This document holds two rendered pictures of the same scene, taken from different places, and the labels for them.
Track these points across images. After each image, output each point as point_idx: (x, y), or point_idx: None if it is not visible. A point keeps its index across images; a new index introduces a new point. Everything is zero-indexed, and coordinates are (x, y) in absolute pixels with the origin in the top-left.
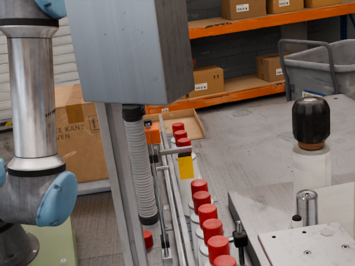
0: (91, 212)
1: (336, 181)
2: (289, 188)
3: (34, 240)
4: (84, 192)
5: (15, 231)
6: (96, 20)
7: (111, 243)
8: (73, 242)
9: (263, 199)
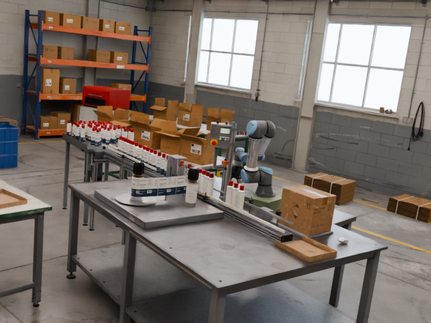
0: None
1: (187, 214)
2: (202, 212)
3: (260, 196)
4: None
5: (258, 186)
6: None
7: (248, 209)
8: (255, 204)
9: (209, 209)
